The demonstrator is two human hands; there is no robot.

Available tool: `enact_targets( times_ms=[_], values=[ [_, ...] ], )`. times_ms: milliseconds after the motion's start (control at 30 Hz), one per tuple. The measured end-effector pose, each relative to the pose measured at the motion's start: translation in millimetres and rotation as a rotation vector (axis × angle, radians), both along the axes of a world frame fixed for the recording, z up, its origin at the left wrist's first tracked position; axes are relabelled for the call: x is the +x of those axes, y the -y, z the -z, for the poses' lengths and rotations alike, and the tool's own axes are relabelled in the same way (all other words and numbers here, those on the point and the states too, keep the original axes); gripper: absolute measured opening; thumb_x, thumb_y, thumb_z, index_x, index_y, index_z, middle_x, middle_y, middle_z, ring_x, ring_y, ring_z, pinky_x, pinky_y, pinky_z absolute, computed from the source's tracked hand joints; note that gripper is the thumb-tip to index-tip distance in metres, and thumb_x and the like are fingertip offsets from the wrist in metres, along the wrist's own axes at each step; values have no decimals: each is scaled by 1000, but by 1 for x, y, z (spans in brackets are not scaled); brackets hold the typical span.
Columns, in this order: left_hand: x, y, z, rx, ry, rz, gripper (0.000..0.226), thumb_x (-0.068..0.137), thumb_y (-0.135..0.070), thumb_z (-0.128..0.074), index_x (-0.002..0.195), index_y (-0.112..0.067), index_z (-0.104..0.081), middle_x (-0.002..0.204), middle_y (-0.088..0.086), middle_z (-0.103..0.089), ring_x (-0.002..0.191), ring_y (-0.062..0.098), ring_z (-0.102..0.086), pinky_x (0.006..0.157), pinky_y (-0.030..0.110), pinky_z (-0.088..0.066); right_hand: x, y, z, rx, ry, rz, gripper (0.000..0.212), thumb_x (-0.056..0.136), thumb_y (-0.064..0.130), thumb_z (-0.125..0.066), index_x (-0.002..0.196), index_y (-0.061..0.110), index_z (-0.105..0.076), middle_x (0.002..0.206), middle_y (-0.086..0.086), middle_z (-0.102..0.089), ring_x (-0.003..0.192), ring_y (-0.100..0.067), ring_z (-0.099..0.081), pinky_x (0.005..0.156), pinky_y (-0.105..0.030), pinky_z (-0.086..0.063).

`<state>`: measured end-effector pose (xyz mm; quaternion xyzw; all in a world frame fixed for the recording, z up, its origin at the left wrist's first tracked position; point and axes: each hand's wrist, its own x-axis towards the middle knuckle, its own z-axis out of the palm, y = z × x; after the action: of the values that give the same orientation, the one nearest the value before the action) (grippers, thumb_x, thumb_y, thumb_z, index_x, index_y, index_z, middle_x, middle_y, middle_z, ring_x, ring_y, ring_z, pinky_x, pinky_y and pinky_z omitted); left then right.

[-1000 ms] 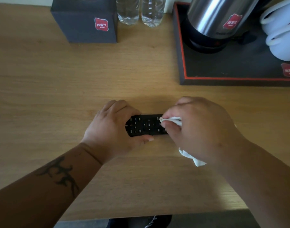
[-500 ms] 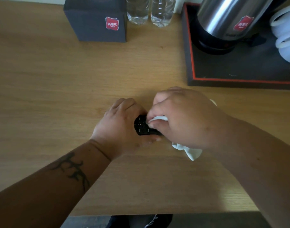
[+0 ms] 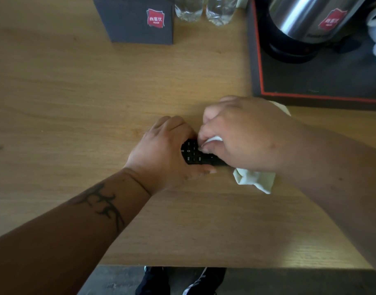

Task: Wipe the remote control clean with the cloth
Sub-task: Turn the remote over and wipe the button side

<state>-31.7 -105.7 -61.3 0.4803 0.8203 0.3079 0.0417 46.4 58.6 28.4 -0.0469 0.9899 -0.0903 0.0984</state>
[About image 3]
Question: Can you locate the person's right hand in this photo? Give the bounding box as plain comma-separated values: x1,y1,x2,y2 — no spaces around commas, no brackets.
197,95,299,173

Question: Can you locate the person's left hand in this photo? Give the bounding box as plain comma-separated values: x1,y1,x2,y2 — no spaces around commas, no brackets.
123,116,218,196

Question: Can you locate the black remote control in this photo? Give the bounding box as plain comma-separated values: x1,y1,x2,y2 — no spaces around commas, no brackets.
180,138,229,167

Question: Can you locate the pale yellow cloth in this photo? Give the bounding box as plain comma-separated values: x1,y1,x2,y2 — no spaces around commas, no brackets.
201,100,292,195

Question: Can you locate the person's right forearm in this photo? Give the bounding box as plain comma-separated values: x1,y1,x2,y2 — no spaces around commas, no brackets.
280,116,376,280

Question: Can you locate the person's left forearm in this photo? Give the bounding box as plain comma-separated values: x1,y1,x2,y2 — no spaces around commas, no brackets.
0,168,151,295

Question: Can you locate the person's left black shoe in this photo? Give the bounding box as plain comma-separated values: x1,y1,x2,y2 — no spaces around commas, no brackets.
135,266,171,295

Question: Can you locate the person's black shoe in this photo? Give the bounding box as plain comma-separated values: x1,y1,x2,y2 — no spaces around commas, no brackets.
135,266,171,295
181,267,227,295

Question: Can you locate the person's right black shoe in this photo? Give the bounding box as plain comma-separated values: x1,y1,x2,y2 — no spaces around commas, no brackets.
181,267,227,295

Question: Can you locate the black kettle base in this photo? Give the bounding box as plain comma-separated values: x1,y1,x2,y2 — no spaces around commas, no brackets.
258,12,321,64

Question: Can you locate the black tray with red rim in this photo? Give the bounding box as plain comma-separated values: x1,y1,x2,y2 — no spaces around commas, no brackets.
247,0,376,111

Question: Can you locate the clear water bottle blue label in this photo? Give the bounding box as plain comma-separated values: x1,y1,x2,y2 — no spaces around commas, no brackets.
174,0,206,23
206,0,239,27

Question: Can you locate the steel electric kettle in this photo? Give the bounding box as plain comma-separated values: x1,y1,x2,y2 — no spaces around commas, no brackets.
267,0,370,44

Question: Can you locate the dark grey tissue box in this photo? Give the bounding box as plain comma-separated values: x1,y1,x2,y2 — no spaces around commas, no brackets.
92,0,175,45

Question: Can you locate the black power plug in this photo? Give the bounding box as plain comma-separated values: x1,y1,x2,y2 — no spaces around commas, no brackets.
334,35,362,54

